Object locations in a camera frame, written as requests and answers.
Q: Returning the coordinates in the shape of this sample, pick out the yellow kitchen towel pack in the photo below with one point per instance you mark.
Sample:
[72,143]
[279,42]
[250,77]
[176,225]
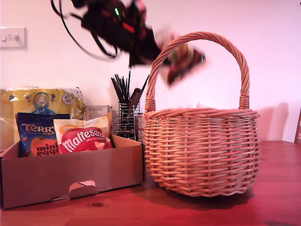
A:
[9,106]

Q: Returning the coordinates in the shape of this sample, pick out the white Galaxy creamy truffle bag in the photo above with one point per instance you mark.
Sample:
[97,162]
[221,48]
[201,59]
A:
[183,56]

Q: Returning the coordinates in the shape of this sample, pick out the brown wooden picture frame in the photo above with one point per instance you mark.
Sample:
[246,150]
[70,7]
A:
[298,131]

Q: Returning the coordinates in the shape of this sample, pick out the red Maltesers bunnies bag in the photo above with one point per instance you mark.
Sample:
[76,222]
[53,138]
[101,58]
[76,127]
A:
[80,141]

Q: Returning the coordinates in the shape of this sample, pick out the black chopstick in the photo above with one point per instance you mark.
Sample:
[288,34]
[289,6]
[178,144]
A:
[124,89]
[116,90]
[129,84]
[145,82]
[120,88]

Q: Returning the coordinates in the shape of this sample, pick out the dark brown wooden spatula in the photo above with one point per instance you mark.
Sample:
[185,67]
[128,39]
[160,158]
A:
[135,96]

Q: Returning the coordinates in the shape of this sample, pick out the white labelled tin can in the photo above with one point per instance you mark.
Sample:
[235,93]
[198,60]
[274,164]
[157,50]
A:
[141,129]

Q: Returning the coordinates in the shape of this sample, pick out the white Porlex box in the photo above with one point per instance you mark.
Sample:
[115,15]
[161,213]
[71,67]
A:
[96,110]

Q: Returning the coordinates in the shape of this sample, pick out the brown cardboard box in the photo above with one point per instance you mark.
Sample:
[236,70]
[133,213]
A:
[70,174]

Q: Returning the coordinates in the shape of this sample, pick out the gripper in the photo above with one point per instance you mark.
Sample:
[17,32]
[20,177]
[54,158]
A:
[137,18]

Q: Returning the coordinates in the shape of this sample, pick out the blue Terry's orange eggs bag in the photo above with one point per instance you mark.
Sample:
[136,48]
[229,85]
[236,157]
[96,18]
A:
[35,131]

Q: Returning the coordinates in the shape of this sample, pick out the white light switch plate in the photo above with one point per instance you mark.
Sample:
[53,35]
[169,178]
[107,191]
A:
[13,37]

